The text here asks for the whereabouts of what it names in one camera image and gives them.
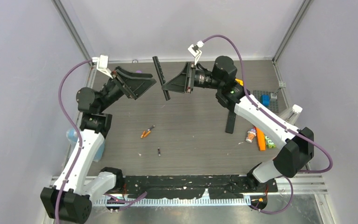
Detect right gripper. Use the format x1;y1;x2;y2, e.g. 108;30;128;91
162;63;223;94

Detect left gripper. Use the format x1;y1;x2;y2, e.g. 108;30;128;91
99;66;156;112

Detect black remote control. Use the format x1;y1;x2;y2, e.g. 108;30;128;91
152;56;171;101
225;111;236;134

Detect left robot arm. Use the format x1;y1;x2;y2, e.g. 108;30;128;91
40;66;156;224

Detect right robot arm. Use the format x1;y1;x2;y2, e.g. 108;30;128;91
162;56;314;192

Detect yellow triangular toy block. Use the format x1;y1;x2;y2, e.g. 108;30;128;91
235;78;244;86

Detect blue lego brick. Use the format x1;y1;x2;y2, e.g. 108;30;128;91
260;94;270;107

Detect small ice cream toy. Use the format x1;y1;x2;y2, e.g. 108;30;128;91
245;128;257;143

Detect grey lego baseplate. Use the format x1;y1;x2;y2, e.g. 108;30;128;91
253;90;279;113

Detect orange plastic flashlight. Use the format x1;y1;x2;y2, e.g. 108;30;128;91
255;127;266;151

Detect grey lego technic beam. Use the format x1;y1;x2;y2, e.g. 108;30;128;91
270;81;286;101

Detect green frog toy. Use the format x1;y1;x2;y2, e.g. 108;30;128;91
265;136;276;148

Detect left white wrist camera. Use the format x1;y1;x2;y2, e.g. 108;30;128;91
92;55;113;78

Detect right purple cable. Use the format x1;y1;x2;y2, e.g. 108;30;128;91
202;35;334;215

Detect purple cable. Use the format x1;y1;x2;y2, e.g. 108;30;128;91
202;35;334;215
54;59;148;224

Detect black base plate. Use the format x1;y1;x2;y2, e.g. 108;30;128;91
107;175;278;200

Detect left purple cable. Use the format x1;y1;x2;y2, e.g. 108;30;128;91
54;59;148;224

